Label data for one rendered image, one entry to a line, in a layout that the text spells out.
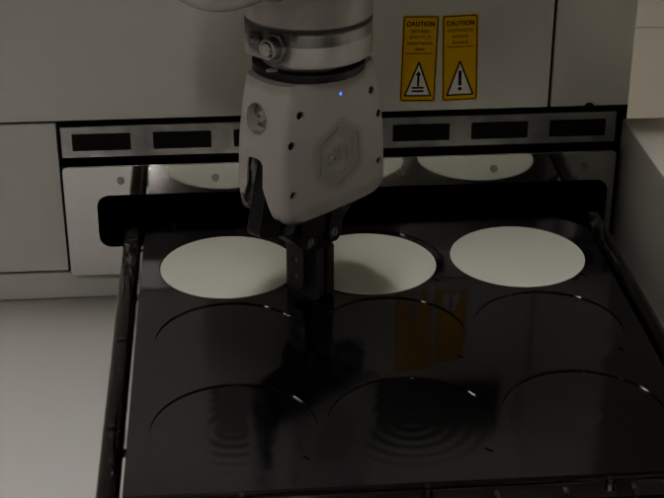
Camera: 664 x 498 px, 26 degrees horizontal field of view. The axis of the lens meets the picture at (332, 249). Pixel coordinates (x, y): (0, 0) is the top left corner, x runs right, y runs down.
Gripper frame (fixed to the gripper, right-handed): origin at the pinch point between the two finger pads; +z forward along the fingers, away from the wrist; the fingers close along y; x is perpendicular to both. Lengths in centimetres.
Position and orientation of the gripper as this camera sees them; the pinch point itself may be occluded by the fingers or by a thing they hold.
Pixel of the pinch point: (309, 265)
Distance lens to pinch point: 101.9
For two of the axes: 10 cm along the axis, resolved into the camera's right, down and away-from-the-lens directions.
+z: 0.0, 8.9, 4.5
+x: -7.2, -3.1, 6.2
